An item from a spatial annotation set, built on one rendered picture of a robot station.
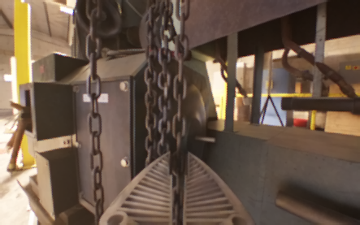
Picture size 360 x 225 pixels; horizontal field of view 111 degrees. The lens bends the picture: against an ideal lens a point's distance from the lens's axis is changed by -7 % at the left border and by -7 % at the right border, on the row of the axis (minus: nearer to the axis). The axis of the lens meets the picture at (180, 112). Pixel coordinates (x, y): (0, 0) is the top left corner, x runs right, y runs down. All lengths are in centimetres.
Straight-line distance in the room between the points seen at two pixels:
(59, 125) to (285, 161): 64
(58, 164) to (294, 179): 65
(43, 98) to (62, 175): 19
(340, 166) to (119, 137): 54
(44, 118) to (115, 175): 21
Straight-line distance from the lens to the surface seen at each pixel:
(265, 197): 62
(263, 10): 69
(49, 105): 41
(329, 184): 56
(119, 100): 27
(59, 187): 47
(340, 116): 339
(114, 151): 30
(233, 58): 67
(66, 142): 50
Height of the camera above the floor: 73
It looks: 5 degrees down
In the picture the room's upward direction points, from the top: 1 degrees clockwise
